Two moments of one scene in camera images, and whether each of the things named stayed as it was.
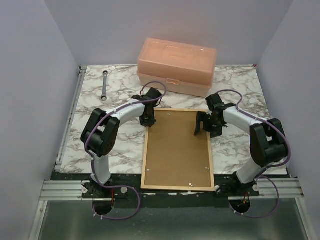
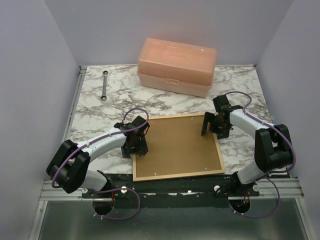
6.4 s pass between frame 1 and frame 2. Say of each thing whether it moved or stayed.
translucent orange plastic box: stayed
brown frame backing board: moved
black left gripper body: moved
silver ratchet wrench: stayed
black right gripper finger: moved
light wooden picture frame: moved
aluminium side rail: stayed
